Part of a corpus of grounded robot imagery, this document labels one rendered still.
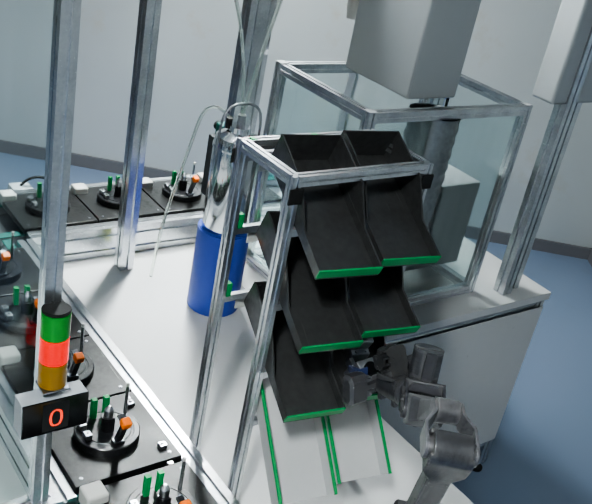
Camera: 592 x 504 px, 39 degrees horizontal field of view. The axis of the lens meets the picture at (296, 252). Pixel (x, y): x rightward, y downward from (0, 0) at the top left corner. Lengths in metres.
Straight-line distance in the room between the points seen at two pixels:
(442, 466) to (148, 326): 1.33
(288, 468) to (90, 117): 4.01
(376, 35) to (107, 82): 3.08
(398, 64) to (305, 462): 1.23
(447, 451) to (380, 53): 1.53
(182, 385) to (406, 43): 1.14
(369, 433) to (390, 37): 1.19
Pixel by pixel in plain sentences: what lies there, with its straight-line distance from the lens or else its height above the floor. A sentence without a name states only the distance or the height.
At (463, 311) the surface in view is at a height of 0.86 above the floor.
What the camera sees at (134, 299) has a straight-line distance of 2.58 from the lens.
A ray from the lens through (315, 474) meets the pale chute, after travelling 1.81.
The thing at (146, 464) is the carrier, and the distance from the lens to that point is 1.84.
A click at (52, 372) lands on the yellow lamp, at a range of 1.52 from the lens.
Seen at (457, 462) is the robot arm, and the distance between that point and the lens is 1.30.
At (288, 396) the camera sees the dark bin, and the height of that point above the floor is 1.21.
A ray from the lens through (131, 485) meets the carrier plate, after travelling 1.80.
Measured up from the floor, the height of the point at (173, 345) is 0.86.
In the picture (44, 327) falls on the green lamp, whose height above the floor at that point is 1.39.
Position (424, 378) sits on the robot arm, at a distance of 1.58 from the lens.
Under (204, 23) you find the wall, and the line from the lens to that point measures 5.23.
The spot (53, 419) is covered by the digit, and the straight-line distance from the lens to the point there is 1.58.
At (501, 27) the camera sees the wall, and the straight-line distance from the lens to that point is 5.29.
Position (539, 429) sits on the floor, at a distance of 4.04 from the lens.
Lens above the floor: 2.20
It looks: 27 degrees down
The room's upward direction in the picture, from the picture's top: 12 degrees clockwise
